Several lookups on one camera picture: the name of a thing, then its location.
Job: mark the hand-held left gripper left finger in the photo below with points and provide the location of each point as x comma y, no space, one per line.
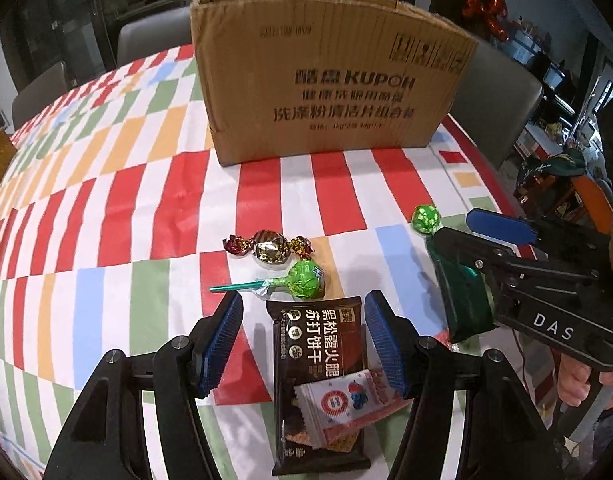
221,340

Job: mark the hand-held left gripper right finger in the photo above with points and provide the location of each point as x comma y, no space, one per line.
386,345

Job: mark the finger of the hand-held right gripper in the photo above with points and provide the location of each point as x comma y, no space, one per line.
466,247
496,225

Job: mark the dark green snack packet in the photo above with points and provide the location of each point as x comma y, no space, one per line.
461,305

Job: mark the dark brown cracker packet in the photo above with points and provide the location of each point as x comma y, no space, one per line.
316,340

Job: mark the pink snack bar packet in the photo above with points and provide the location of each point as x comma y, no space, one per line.
341,402

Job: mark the brown cardboard box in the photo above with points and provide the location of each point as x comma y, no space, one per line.
326,75

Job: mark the person's right hand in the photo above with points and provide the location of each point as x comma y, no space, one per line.
574,380

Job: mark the green foil candy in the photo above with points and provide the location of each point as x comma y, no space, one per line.
425,219

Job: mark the dark green cap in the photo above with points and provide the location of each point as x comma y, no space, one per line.
556,162

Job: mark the orange blue child chair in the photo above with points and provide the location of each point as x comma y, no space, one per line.
594,205

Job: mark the gold brown wrapped candy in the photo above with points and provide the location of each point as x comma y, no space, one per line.
269,247

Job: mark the green lollipop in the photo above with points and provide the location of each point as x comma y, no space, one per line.
306,277

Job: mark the grey dining chair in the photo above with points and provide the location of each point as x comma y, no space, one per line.
496,100
154,35
39,92

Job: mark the red heart balloons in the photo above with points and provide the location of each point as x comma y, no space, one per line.
486,15

